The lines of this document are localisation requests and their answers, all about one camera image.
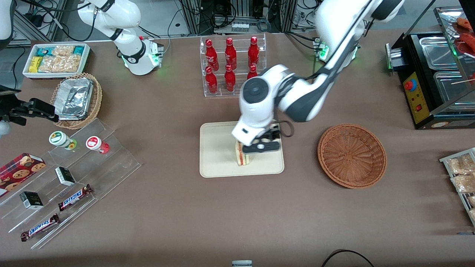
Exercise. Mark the red sausage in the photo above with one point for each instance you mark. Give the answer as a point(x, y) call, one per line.
point(465, 23)
point(468, 39)

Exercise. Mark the black hot dog machine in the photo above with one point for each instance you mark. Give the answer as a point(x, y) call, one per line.
point(417, 96)

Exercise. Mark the steel machine pan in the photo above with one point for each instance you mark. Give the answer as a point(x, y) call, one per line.
point(451, 89)
point(438, 52)

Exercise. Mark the stack of foil trays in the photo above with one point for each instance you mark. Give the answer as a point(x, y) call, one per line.
point(74, 98)

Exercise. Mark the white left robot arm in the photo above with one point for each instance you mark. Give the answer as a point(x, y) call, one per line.
point(256, 91)

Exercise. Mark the bagged pastry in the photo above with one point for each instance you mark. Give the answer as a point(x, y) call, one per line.
point(472, 201)
point(472, 215)
point(462, 165)
point(465, 183)

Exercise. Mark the clear acrylic step display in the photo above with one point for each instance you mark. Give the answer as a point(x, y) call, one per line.
point(111, 159)

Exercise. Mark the teal snack packet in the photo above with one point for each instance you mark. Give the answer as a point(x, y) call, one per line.
point(78, 49)
point(44, 51)

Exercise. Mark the brown round wicker basket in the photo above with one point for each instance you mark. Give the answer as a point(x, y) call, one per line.
point(352, 155)

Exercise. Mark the triangle sandwich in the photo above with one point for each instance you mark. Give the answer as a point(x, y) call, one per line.
point(242, 157)

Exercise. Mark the cup with green lid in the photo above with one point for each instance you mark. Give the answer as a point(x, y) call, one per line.
point(59, 138)

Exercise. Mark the small black box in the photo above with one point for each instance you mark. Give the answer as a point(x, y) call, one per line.
point(65, 176)
point(31, 200)

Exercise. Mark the clear bag of crackers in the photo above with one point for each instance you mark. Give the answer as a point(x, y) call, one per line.
point(63, 50)
point(71, 63)
point(51, 64)

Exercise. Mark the yellow snack packet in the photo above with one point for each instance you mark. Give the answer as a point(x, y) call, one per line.
point(35, 64)

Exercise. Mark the clear acrylic bottle rack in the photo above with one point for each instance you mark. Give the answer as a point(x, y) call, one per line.
point(222, 92)

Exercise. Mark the red cola bottle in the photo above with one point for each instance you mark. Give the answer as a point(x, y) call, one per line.
point(230, 55)
point(253, 53)
point(252, 71)
point(211, 82)
point(229, 81)
point(212, 55)

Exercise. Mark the cream plastic tray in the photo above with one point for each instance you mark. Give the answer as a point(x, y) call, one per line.
point(219, 155)

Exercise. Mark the small grey box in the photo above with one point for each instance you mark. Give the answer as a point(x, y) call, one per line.
point(242, 264)

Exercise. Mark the light tan wicker basket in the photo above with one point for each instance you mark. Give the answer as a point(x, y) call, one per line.
point(97, 96)

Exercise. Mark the white rectangular snack bin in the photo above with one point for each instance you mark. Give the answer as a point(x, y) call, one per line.
point(28, 72)

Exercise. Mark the snickers bar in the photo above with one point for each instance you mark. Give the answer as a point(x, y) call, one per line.
point(74, 198)
point(39, 227)

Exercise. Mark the cup with red lid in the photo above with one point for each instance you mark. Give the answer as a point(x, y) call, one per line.
point(94, 143)

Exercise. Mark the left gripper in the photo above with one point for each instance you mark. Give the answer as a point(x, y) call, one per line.
point(275, 133)

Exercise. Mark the red cookie box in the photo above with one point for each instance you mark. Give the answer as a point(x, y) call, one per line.
point(18, 172)

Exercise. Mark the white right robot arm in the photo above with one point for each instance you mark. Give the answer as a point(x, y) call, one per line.
point(137, 55)

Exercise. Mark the grey power strip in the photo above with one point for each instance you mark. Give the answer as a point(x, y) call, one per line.
point(240, 27)

